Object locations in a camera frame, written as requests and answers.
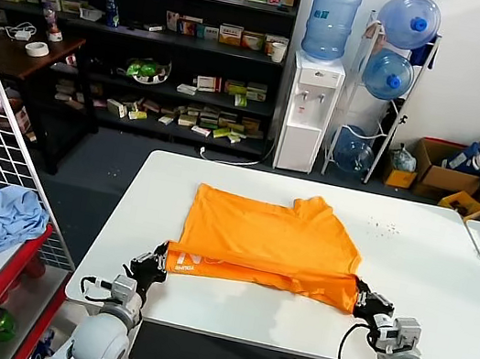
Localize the light blue garment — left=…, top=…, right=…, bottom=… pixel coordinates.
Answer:
left=0, top=183, right=55, bottom=275

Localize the pink drink bottle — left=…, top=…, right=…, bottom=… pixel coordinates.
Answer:
left=36, top=0, right=70, bottom=44

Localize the white wire grid panel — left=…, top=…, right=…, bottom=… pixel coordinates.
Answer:
left=0, top=9, right=118, bottom=273

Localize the flat white medicine box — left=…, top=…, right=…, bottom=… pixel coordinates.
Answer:
left=175, top=82, right=200, bottom=97

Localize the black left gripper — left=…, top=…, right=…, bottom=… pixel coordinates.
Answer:
left=118, top=236, right=174, bottom=298

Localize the white metal jug rack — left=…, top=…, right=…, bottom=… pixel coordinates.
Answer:
left=319, top=5, right=446, bottom=194

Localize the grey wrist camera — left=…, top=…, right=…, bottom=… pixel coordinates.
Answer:
left=376, top=312, right=424, bottom=359
left=109, top=273, right=139, bottom=306

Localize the dark blue cloth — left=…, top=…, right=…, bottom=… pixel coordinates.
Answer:
left=408, top=29, right=443, bottom=71

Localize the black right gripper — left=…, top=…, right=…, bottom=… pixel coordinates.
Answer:
left=345, top=277, right=400, bottom=342

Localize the white floor cable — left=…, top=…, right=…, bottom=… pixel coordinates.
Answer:
left=198, top=128, right=278, bottom=173

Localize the white tape roll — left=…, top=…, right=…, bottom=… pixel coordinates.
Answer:
left=23, top=38, right=51, bottom=60

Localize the white charger with cable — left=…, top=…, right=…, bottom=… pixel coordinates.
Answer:
left=2, top=17, right=39, bottom=45

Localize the small yellow box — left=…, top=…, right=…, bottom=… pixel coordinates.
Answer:
left=380, top=162, right=420, bottom=191

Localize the pink white medicine box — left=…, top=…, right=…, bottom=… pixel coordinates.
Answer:
left=163, top=10, right=181, bottom=34

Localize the black shelving unit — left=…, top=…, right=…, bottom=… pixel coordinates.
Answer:
left=0, top=0, right=303, bottom=164

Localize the blue plastic bottle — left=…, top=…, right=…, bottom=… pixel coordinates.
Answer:
left=101, top=0, right=125, bottom=29

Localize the open cardboard box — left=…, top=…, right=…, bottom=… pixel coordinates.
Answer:
left=407, top=135, right=480, bottom=208

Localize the black strap bag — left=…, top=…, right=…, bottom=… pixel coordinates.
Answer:
left=378, top=103, right=410, bottom=142

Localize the flat green medicine box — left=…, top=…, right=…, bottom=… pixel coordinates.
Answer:
left=212, top=125, right=236, bottom=142

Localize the brown wooden table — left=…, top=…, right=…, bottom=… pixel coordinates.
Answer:
left=0, top=21, right=116, bottom=182

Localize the open white box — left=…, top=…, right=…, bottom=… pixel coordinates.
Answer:
left=77, top=5, right=104, bottom=24

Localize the orange white medicine box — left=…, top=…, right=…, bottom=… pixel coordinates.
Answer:
left=216, top=22, right=245, bottom=49

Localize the yellow plastic bin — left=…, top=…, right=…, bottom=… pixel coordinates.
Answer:
left=435, top=186, right=480, bottom=225

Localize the labelled blue water jug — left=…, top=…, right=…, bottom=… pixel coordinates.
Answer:
left=299, top=0, right=363, bottom=68

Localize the orange t-shirt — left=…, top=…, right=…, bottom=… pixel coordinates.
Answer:
left=159, top=172, right=376, bottom=318

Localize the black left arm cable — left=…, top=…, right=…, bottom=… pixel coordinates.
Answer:
left=77, top=273, right=116, bottom=306

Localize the blue printed package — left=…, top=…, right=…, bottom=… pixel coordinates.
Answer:
left=26, top=323, right=73, bottom=359

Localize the white water dispenser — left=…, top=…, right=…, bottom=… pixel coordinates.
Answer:
left=271, top=49, right=349, bottom=179

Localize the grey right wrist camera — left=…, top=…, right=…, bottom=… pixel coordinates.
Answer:
left=376, top=312, right=424, bottom=359

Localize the white paper cup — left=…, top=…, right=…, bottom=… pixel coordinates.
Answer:
left=268, top=40, right=289, bottom=66

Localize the bowl with green packets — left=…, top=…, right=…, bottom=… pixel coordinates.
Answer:
left=115, top=50, right=174, bottom=90

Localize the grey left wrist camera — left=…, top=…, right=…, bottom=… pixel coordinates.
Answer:
left=109, top=273, right=139, bottom=306

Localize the grey plastic bag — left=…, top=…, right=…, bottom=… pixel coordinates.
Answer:
left=388, top=141, right=421, bottom=174

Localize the blue white pack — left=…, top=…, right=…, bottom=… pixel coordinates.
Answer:
left=445, top=137, right=480, bottom=176

